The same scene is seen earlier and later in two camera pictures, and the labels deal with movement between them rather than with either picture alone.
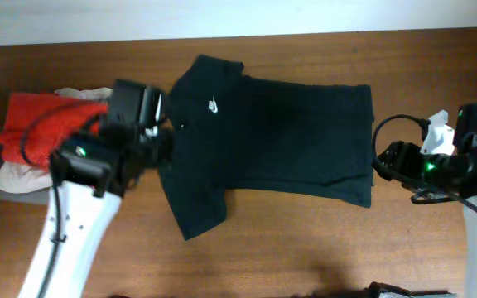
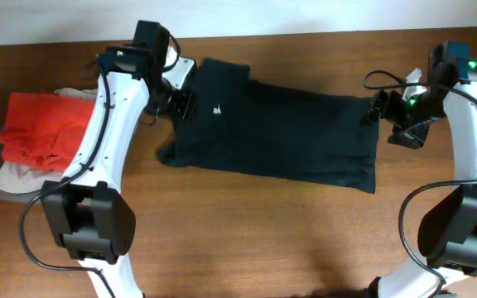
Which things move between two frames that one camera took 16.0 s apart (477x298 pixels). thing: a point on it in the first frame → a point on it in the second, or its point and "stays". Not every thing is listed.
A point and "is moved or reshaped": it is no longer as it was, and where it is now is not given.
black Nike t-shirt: (225, 128) is moved or reshaped
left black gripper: (167, 151) → (185, 109)
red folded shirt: (36, 123) stays
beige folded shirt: (21, 177) stays
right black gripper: (396, 162) → (409, 136)
